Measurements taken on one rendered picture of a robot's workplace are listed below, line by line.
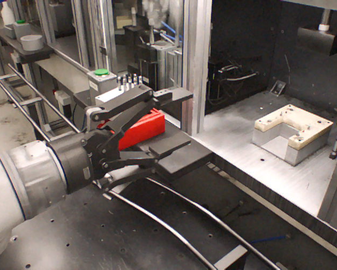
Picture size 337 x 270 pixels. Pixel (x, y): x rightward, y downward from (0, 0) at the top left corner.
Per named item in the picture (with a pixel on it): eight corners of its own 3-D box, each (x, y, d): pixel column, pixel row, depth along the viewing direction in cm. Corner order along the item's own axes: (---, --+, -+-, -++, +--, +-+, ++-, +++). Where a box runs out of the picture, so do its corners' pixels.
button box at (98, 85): (90, 106, 102) (85, 71, 96) (112, 99, 106) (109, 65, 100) (103, 116, 97) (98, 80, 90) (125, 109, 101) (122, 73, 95)
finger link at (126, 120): (90, 144, 47) (85, 139, 46) (146, 96, 50) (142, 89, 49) (103, 157, 44) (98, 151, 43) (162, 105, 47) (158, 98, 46)
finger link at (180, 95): (146, 103, 50) (146, 99, 49) (181, 91, 53) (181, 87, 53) (158, 111, 48) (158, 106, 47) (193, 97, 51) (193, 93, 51)
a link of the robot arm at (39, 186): (12, 178, 34) (64, 157, 37) (-10, 141, 40) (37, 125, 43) (32, 235, 39) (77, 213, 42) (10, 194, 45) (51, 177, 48)
